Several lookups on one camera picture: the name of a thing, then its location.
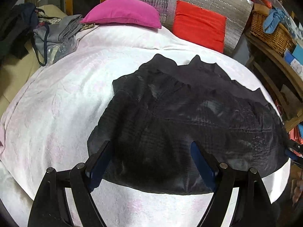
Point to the beige sofa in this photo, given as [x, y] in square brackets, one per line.
[16, 75]

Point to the wicker basket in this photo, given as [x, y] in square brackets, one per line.
[272, 32]

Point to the clear plastic bag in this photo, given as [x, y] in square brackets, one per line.
[62, 50]

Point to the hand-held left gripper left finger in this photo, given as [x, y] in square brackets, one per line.
[99, 165]

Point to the pink pillow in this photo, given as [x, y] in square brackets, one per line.
[123, 13]

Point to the pile of dark coats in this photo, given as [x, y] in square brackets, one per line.
[16, 28]

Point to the blue cardboard box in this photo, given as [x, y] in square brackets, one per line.
[296, 53]

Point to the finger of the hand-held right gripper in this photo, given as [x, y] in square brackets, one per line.
[293, 155]

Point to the dark quilted zip jacket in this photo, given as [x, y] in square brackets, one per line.
[177, 123]

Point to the grey folded clothes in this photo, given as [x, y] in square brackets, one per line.
[59, 32]

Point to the wooden bench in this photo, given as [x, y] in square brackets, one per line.
[272, 63]

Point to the blue cloth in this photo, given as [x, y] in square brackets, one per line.
[274, 20]

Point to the white bed blanket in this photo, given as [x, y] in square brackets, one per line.
[59, 111]

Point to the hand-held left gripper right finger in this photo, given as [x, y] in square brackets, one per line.
[203, 167]

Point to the red pillow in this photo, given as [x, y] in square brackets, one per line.
[198, 26]

